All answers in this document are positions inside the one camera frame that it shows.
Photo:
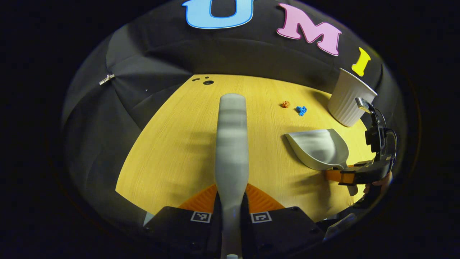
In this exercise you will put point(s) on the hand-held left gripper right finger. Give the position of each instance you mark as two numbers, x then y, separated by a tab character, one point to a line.
280	230

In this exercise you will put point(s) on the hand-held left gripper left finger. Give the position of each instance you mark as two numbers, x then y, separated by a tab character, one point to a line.
187	230

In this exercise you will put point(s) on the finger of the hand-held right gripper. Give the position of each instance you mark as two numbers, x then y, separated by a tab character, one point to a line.
339	176

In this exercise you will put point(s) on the white dustpan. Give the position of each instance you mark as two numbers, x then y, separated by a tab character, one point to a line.
316	147

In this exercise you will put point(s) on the white ribbed garbage bin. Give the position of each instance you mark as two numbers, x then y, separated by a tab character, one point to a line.
346	100

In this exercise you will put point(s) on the blue paper trash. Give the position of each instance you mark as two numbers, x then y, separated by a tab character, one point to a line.
301	110

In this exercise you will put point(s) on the orange paper trash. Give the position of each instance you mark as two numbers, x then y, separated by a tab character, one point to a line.
285	104

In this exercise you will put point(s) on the small white broom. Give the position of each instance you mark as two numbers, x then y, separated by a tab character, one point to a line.
231	144

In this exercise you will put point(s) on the wooden desktop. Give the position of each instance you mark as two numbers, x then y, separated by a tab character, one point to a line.
172	144

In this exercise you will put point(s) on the white metal cloth clip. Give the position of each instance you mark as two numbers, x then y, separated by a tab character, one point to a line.
106	79

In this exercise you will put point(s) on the black backdrop cloth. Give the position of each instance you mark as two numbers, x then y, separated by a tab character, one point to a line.
151	54

